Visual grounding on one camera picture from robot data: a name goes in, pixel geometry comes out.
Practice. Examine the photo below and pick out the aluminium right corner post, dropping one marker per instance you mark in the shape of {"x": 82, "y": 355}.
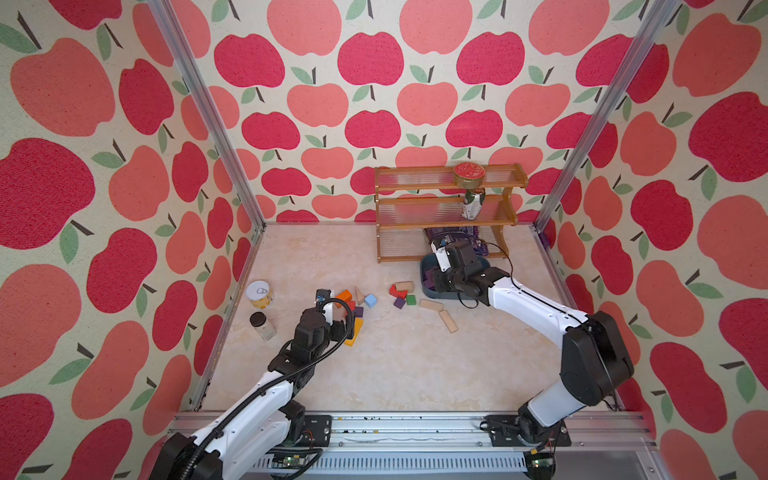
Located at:
{"x": 656, "y": 19}

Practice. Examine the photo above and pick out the glass jar black lid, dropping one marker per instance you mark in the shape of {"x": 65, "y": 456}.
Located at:
{"x": 262, "y": 325}

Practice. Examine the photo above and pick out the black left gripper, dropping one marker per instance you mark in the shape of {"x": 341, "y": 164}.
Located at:
{"x": 340, "y": 333}

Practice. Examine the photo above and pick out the light blue block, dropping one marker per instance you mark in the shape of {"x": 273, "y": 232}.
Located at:
{"x": 371, "y": 300}

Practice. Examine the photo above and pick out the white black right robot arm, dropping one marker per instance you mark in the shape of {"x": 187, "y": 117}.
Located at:
{"x": 594, "y": 357}

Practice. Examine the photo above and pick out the tan triangular block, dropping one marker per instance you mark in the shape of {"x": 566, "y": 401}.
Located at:
{"x": 359, "y": 296}

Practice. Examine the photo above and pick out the red block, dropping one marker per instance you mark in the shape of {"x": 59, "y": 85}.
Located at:
{"x": 397, "y": 293}

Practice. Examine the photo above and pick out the tan wooden flat block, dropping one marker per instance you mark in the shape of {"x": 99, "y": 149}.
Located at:
{"x": 431, "y": 305}

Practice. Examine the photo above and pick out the purple snack bag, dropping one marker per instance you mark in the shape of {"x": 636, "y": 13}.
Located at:
{"x": 474, "y": 237}

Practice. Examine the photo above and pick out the orange block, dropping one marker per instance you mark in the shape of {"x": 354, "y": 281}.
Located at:
{"x": 345, "y": 296}

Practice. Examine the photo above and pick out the small green white bottle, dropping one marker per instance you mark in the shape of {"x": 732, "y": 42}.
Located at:
{"x": 473, "y": 200}

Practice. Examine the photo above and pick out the tan wooden long block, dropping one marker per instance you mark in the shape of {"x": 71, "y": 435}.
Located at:
{"x": 448, "y": 321}

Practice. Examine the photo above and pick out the aluminium corner post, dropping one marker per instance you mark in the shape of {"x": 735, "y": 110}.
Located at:
{"x": 656, "y": 19}
{"x": 173, "y": 33}

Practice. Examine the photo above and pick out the yellow peach tin can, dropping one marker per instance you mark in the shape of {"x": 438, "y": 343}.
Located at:
{"x": 259, "y": 294}

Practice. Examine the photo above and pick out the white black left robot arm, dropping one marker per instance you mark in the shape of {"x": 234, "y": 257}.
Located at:
{"x": 268, "y": 416}

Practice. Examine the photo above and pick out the aluminium left corner post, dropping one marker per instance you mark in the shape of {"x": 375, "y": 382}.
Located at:
{"x": 173, "y": 33}

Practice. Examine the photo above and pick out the teal storage bin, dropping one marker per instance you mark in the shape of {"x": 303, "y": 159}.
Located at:
{"x": 429, "y": 288}

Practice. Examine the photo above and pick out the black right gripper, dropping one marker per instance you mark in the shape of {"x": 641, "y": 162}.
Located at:
{"x": 439, "y": 283}

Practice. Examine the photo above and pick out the yellow long block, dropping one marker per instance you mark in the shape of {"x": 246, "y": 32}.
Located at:
{"x": 350, "y": 340}

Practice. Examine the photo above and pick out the tan short block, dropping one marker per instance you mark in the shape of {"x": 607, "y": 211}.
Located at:
{"x": 407, "y": 286}

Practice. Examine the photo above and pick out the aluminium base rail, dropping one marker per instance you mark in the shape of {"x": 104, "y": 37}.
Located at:
{"x": 359, "y": 445}

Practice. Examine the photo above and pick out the orange wooden shelf rack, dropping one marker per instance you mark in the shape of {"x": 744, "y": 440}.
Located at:
{"x": 411, "y": 199}

